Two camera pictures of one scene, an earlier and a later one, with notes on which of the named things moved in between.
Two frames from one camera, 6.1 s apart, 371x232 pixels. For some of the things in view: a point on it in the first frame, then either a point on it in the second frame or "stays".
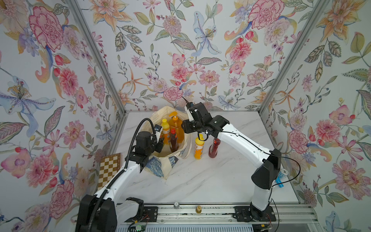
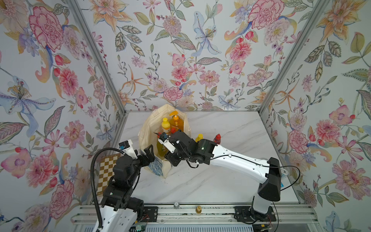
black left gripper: (160, 144) to (150, 156)
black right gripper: (187, 124) to (171, 158)
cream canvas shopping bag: (162, 164) stays
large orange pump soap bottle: (175, 123) stays
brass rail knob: (198, 209) stays
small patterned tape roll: (284, 171) stays
